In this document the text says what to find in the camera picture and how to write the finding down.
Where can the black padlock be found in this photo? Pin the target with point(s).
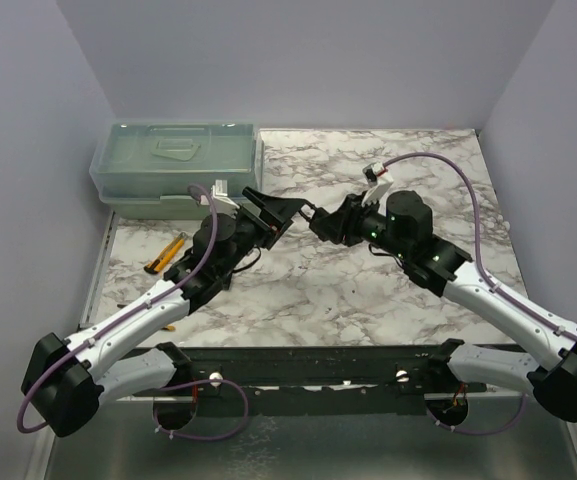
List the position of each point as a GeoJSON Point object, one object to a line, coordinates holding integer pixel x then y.
{"type": "Point", "coordinates": [313, 212]}

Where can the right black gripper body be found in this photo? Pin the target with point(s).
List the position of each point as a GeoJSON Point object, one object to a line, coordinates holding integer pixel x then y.
{"type": "Point", "coordinates": [363, 222]}

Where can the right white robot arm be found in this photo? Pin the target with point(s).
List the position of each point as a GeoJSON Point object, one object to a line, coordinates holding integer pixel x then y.
{"type": "Point", "coordinates": [547, 367]}

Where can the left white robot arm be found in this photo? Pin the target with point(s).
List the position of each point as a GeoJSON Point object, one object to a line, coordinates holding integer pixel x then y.
{"type": "Point", "coordinates": [67, 380]}

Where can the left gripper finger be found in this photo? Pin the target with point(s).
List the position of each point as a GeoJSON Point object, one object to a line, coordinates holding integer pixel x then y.
{"type": "Point", "coordinates": [260, 200]}
{"type": "Point", "coordinates": [277, 213]}

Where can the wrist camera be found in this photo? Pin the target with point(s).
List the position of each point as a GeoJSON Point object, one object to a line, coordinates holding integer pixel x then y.
{"type": "Point", "coordinates": [379, 182]}
{"type": "Point", "coordinates": [220, 195]}

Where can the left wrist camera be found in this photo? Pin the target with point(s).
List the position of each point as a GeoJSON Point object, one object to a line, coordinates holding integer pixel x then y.
{"type": "Point", "coordinates": [220, 195]}

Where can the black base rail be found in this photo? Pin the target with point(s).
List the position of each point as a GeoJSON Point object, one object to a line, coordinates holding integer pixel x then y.
{"type": "Point", "coordinates": [305, 381]}

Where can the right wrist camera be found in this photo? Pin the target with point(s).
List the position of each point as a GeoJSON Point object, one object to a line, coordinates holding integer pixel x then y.
{"type": "Point", "coordinates": [379, 182]}

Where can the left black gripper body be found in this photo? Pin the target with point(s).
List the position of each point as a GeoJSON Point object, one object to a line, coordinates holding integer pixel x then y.
{"type": "Point", "coordinates": [253, 231]}

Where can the green translucent plastic toolbox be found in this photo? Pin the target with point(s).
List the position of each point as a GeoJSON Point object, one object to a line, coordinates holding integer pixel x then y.
{"type": "Point", "coordinates": [142, 169]}

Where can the yellow utility knife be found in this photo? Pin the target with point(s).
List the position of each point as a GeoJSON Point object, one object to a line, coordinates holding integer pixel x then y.
{"type": "Point", "coordinates": [157, 265]}

